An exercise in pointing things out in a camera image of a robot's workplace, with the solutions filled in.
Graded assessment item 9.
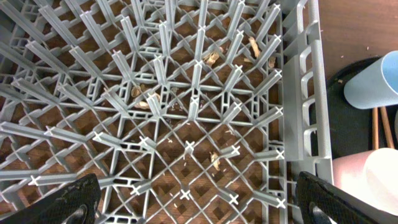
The pink plastic cup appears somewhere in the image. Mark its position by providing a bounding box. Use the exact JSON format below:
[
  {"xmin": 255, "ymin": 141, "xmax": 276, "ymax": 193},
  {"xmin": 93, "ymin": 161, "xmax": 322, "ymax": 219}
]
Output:
[{"xmin": 332, "ymin": 147, "xmax": 397, "ymax": 215}]

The round black tray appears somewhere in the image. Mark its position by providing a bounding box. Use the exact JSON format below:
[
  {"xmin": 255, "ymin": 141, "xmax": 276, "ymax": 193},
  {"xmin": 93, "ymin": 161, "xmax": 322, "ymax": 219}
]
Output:
[{"xmin": 326, "ymin": 56, "xmax": 381, "ymax": 159}]

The right wooden chopstick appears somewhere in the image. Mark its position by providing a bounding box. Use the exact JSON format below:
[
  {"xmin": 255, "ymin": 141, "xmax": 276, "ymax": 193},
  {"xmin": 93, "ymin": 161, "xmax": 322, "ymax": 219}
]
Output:
[{"xmin": 380, "ymin": 106, "xmax": 395, "ymax": 149}]

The left wooden chopstick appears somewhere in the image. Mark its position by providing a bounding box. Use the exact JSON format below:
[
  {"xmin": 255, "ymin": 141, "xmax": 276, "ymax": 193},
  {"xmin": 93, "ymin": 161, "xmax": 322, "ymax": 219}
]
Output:
[{"xmin": 372, "ymin": 108, "xmax": 379, "ymax": 150}]

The wooden chopstick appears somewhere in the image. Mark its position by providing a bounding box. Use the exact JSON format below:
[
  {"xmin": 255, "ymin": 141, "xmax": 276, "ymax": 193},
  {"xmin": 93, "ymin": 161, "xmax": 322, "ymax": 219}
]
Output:
[
  {"xmin": 372, "ymin": 108, "xmax": 379, "ymax": 150},
  {"xmin": 380, "ymin": 106, "xmax": 395, "ymax": 149}
]

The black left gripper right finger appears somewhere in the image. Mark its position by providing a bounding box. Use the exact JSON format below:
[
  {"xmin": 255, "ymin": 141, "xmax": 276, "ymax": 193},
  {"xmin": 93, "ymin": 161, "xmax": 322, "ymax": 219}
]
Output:
[{"xmin": 295, "ymin": 171, "xmax": 386, "ymax": 223}]

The grey plastic dishwasher rack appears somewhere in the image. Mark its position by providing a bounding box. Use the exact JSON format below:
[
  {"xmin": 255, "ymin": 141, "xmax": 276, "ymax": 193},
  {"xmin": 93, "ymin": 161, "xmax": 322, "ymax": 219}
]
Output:
[{"xmin": 1, "ymin": 0, "xmax": 332, "ymax": 223}]

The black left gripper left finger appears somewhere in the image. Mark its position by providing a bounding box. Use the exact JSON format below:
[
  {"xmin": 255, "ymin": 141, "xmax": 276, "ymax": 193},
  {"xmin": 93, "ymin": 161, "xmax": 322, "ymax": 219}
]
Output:
[{"xmin": 1, "ymin": 174, "xmax": 101, "ymax": 224}]

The light blue plastic cup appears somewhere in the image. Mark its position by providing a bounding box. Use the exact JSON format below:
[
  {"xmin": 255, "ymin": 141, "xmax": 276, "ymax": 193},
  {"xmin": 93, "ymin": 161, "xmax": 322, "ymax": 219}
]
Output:
[{"xmin": 343, "ymin": 50, "xmax": 397, "ymax": 110}]

